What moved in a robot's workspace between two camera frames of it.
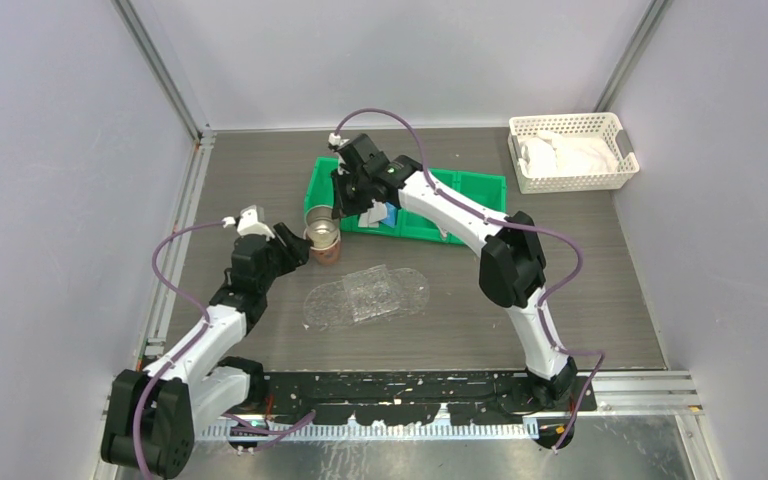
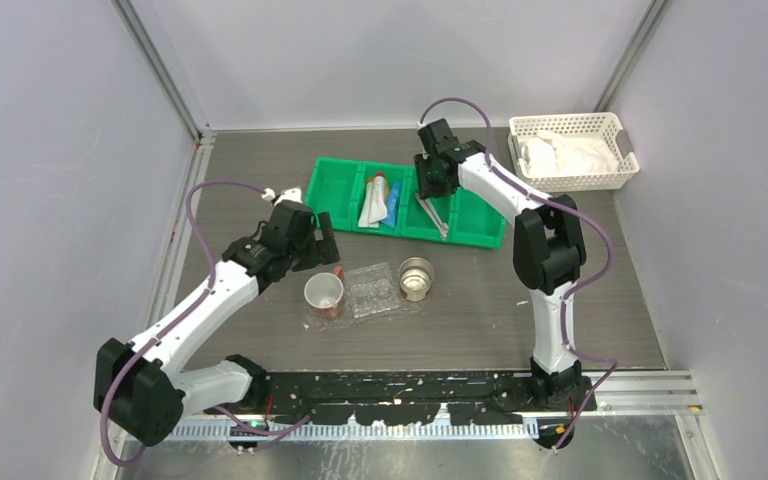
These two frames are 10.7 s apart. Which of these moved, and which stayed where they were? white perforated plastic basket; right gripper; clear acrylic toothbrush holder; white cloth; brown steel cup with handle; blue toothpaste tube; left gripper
Moved: left gripper; brown steel cup with handle; right gripper
Stayed: white cloth; white perforated plastic basket; blue toothpaste tube; clear acrylic toothbrush holder
